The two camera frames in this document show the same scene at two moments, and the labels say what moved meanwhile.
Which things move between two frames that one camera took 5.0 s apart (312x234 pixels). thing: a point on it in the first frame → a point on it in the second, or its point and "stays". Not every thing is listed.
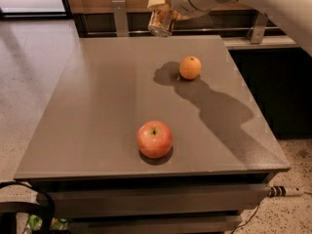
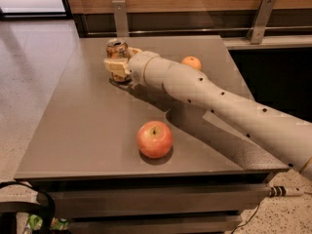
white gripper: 184,0 → 138,66
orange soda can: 161,22 → 117,49
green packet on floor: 57,223 stays
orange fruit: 190,67 stays
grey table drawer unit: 146,135 stays
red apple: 154,138 stays
